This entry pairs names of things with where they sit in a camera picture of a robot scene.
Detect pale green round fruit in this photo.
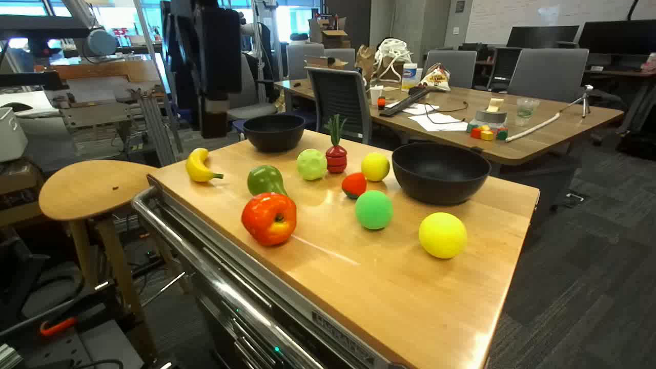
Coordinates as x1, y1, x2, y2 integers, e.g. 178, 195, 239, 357
295, 147, 331, 185

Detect red radish with green leaves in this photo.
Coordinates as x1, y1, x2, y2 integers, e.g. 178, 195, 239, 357
323, 113, 351, 177

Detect yellow toy banana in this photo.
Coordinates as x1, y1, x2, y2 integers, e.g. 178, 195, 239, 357
184, 145, 225, 186

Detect red toy strawberry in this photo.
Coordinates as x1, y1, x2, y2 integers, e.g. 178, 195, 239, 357
340, 171, 369, 201

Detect small yellow toy lemon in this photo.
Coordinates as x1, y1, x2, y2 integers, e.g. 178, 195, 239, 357
360, 149, 391, 185

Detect green round toy fruit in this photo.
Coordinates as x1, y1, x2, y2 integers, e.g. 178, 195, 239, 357
352, 188, 396, 233

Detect green apple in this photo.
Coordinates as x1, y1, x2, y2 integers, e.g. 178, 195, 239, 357
246, 163, 290, 198

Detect black bowl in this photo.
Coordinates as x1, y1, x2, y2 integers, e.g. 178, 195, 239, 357
242, 113, 307, 154
390, 139, 492, 207

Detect dark mesh office chair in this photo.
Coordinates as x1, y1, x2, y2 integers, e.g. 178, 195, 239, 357
304, 65, 376, 145

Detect black flat device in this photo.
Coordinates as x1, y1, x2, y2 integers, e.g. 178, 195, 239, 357
379, 81, 440, 119

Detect large yellow round fruit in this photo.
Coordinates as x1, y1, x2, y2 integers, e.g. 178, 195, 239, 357
416, 211, 470, 262

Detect white paper sheets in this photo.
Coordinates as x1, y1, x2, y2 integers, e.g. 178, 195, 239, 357
407, 103, 471, 136

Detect clear plastic bottle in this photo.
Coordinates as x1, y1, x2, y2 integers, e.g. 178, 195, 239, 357
401, 62, 421, 91

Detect cardboard box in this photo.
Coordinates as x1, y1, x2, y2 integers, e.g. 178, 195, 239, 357
318, 27, 352, 52

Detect metal tool cart wooden top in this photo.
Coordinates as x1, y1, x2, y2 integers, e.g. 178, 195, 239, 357
131, 130, 542, 369

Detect person in dark clothes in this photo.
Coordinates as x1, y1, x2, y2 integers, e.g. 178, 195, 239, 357
166, 0, 244, 139

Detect clear plastic container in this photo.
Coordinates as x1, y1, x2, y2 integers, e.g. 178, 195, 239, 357
479, 97, 509, 127

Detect clear plastic cup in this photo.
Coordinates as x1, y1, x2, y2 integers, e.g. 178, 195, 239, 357
515, 97, 539, 119

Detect white stick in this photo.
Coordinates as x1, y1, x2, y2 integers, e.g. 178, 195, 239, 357
505, 110, 565, 144

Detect round wooden stool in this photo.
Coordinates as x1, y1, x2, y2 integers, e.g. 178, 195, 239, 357
37, 158, 162, 344

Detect black computer monitor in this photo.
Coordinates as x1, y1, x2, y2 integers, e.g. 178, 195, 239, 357
505, 24, 583, 52
576, 18, 656, 57

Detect small silver tripod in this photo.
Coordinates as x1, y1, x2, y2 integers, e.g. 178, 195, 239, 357
572, 81, 596, 119

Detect white plastic box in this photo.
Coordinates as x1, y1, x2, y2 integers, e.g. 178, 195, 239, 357
0, 104, 30, 163

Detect metal cart handle bar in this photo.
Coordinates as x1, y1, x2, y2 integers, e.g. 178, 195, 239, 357
131, 186, 309, 369

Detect white rope bundle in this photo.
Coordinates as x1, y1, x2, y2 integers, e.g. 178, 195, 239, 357
374, 36, 414, 79

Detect aluminium frame rack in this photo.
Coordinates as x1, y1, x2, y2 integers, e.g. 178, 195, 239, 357
54, 79, 176, 165

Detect orange handled clamp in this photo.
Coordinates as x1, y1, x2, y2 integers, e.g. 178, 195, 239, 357
37, 313, 81, 341

